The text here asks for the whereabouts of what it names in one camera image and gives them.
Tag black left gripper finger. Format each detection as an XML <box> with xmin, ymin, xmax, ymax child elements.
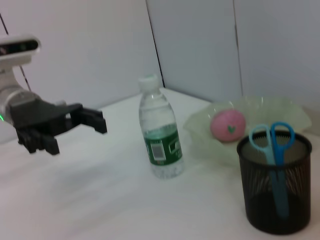
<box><xmin>66</xmin><ymin>106</ymin><xmax>109</xmax><ymax>135</ymax></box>
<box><xmin>15</xmin><ymin>128</ymin><xmax>61</xmax><ymax>156</ymax></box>

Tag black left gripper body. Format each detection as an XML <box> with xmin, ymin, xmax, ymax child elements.
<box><xmin>9</xmin><ymin>98</ymin><xmax>84</xmax><ymax>138</ymax></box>

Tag clear green-label water bottle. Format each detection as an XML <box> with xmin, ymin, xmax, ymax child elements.
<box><xmin>138</xmin><ymin>73</ymin><xmax>185</xmax><ymax>180</ymax></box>

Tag pink toy peach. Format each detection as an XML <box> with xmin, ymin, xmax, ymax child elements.
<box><xmin>209</xmin><ymin>108</ymin><xmax>247</xmax><ymax>144</ymax></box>

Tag blue scissors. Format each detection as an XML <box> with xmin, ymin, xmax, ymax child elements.
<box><xmin>248</xmin><ymin>121</ymin><xmax>296</xmax><ymax>219</ymax></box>

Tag green glass fruit plate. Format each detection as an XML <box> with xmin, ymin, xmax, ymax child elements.
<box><xmin>183</xmin><ymin>95</ymin><xmax>313</xmax><ymax>167</ymax></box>

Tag black mesh pen cup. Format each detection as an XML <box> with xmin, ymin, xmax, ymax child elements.
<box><xmin>236</xmin><ymin>131</ymin><xmax>313</xmax><ymax>236</ymax></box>

